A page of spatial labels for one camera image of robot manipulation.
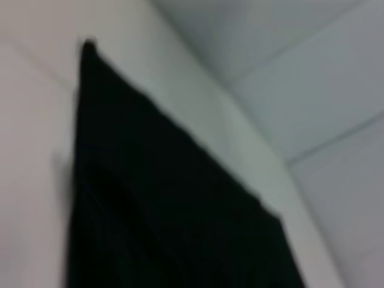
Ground black t-shirt with FREE print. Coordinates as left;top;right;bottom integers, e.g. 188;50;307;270
65;37;307;288

